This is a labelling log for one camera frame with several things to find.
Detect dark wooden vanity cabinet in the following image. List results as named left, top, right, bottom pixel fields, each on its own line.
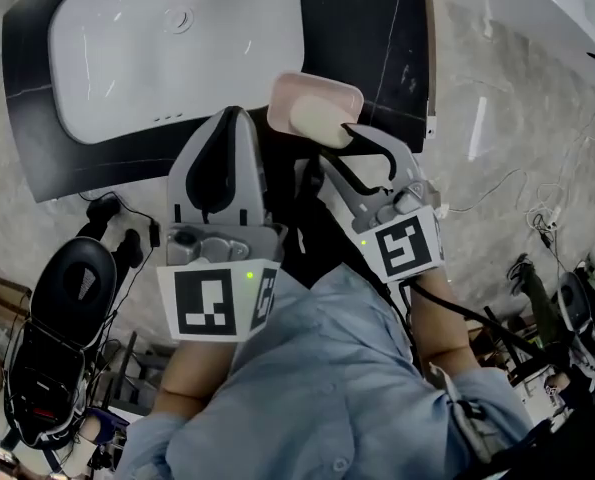
left=1, top=0, right=438, bottom=205

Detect cream soap bar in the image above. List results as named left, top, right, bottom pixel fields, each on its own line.
left=289, top=94, right=354, bottom=150

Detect person's right forearm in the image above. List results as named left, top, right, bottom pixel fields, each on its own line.
left=408, top=267, right=479, bottom=380

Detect pink soap dish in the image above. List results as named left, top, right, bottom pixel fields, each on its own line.
left=266, top=71, right=365, bottom=135

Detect black office chair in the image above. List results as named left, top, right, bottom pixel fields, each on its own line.
left=0, top=235, right=128, bottom=474

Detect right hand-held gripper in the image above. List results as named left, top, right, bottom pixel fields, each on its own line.
left=318, top=123, right=449, bottom=285

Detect person's light blue shirt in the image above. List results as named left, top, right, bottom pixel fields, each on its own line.
left=113, top=262, right=534, bottom=480

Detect person's left forearm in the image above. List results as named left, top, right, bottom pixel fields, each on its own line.
left=149, top=337, right=244, bottom=418

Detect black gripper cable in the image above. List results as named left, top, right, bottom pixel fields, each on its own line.
left=398, top=278, right=581, bottom=372

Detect person's black trousers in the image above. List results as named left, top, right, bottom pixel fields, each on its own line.
left=262, top=155, right=374, bottom=292

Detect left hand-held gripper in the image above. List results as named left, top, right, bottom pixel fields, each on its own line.
left=156, top=106, right=289, bottom=344

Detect white sink basin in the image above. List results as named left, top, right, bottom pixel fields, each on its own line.
left=47, top=0, right=306, bottom=146

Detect white cable bundle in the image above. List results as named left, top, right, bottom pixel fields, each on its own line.
left=445, top=167, right=564, bottom=232

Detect black backpack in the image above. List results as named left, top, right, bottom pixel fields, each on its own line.
left=454, top=401, right=595, bottom=480

